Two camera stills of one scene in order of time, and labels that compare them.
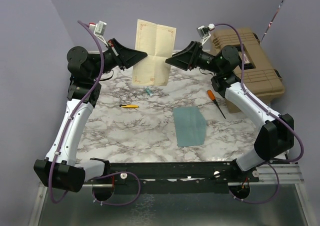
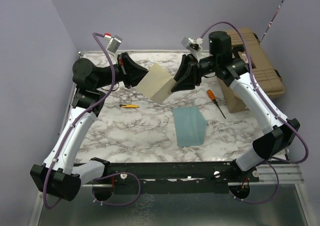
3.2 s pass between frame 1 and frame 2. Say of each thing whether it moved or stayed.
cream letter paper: moved
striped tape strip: stayed
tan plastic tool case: stayed
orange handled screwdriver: stayed
